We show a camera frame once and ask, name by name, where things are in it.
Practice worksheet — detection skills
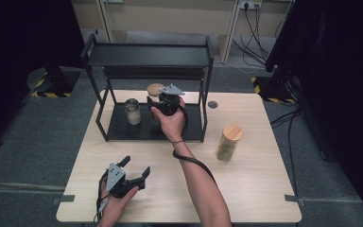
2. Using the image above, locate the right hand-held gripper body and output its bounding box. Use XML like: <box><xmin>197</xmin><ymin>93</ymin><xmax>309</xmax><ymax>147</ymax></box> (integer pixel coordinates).
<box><xmin>152</xmin><ymin>83</ymin><xmax>186</xmax><ymax>117</ymax></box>

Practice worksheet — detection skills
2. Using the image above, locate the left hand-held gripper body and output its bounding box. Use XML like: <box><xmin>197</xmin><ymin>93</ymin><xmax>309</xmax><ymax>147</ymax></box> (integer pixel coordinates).
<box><xmin>105</xmin><ymin>162</ymin><xmax>140</xmax><ymax>200</ymax></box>

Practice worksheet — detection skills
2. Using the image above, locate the short glass jar wooden lid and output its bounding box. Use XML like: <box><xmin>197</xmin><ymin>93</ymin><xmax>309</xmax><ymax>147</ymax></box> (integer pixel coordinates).
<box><xmin>146</xmin><ymin>82</ymin><xmax>166</xmax><ymax>125</ymax></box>

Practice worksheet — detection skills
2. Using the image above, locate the glass jar with metal lid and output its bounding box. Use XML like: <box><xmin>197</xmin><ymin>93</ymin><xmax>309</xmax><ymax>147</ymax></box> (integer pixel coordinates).
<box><xmin>124</xmin><ymin>97</ymin><xmax>143</xmax><ymax>127</ymax></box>

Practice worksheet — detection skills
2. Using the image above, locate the black metal shelf rack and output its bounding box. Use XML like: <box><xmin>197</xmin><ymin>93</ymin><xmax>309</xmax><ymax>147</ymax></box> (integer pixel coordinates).
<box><xmin>79</xmin><ymin>32</ymin><xmax>216</xmax><ymax>144</ymax></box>

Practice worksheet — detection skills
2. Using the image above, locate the tall glass jar wooden lid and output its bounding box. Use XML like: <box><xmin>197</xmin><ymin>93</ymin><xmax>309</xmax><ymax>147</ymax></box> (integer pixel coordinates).
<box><xmin>216</xmin><ymin>123</ymin><xmax>244</xmax><ymax>164</ymax></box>

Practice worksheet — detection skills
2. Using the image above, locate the person's right hand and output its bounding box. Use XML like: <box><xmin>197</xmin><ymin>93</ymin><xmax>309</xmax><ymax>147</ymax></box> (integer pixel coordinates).
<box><xmin>149</xmin><ymin>96</ymin><xmax>187</xmax><ymax>144</ymax></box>

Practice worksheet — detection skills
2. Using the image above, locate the person's left hand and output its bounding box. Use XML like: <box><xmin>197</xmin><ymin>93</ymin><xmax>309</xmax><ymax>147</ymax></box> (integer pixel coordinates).
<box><xmin>98</xmin><ymin>177</ymin><xmax>141</xmax><ymax>227</ymax></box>

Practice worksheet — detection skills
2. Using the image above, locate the grey tape strip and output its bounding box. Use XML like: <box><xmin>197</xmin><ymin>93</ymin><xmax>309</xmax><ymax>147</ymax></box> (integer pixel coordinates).
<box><xmin>51</xmin><ymin>194</ymin><xmax>77</xmax><ymax>206</ymax></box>
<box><xmin>284</xmin><ymin>194</ymin><xmax>306</xmax><ymax>208</ymax></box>

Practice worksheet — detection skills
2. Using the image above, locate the white furniture leg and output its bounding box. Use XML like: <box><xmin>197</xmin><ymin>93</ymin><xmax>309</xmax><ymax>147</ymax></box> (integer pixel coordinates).
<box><xmin>218</xmin><ymin>0</ymin><xmax>244</xmax><ymax>63</ymax></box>
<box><xmin>95</xmin><ymin>0</ymin><xmax>115</xmax><ymax>44</ymax></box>

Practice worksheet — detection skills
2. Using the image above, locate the black stand base striped edge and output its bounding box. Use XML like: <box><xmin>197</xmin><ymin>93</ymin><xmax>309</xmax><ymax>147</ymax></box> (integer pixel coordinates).
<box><xmin>26</xmin><ymin>66</ymin><xmax>81</xmax><ymax>98</ymax></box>
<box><xmin>251</xmin><ymin>75</ymin><xmax>298</xmax><ymax>105</ymax></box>

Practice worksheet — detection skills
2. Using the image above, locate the dark curtain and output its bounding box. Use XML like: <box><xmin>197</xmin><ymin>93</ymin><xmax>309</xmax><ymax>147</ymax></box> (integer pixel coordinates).
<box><xmin>264</xmin><ymin>0</ymin><xmax>363</xmax><ymax>227</ymax></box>
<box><xmin>0</xmin><ymin>0</ymin><xmax>85</xmax><ymax>151</ymax></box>

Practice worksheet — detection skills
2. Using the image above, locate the left hand-held gripper cable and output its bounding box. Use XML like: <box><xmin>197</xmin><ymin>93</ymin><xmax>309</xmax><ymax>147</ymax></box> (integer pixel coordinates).
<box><xmin>93</xmin><ymin>169</ymin><xmax>112</xmax><ymax>225</ymax></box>

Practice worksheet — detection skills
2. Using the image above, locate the black power cable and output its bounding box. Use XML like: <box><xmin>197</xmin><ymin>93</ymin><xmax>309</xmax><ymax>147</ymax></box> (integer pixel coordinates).
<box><xmin>254</xmin><ymin>5</ymin><xmax>270</xmax><ymax>61</ymax></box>
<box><xmin>232</xmin><ymin>5</ymin><xmax>269</xmax><ymax>68</ymax></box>

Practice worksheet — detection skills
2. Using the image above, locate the black floor cable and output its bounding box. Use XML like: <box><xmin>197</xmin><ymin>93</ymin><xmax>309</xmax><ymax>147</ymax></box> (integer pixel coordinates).
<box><xmin>269</xmin><ymin>107</ymin><xmax>303</xmax><ymax>202</ymax></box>

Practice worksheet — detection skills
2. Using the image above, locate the white wall power socket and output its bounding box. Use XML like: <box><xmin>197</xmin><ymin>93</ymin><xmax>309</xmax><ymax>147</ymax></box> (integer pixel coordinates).
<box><xmin>239</xmin><ymin>0</ymin><xmax>264</xmax><ymax>10</ymax></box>

